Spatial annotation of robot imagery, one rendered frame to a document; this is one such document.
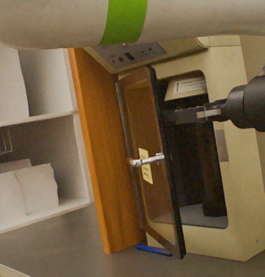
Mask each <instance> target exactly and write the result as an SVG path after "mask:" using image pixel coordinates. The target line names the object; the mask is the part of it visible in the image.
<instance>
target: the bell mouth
mask: <svg viewBox="0 0 265 277"><path fill-rule="evenodd" d="M204 94H208V90H207V86H206V79H205V76H204V74H203V72H202V71H200V72H194V73H187V74H182V75H177V76H174V77H171V78H170V80H169V84H168V88H167V92H166V97H165V100H164V101H170V100H177V99H181V98H188V97H192V96H198V95H204Z"/></svg>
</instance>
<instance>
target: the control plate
mask: <svg viewBox="0 0 265 277"><path fill-rule="evenodd" d="M129 44H132V43H127V44H125V45H123V44H121V45H107V46H92V48H93V49H94V50H95V51H96V52H97V53H98V54H99V55H100V56H101V57H103V58H104V59H105V60H106V61H107V62H108V63H109V64H110V65H111V66H112V67H113V68H114V69H119V68H121V67H125V66H129V65H132V64H135V63H138V62H141V61H145V60H148V59H151V58H155V57H159V56H163V55H166V54H167V53H166V51H165V50H164V49H163V48H162V47H161V46H160V45H159V43H158V42H155V43H147V44H143V45H136V46H129ZM149 48H152V49H153V50H152V51H149ZM142 50H145V53H142ZM135 52H136V53H138V54H137V55H135ZM124 53H130V54H131V55H132V56H133V57H134V58H135V59H133V60H130V59H129V58H128V57H127V56H126V55H125V54H124ZM119 57H122V58H123V59H124V61H119V59H118V58H119ZM112 60H115V62H116V63H113V62H112Z"/></svg>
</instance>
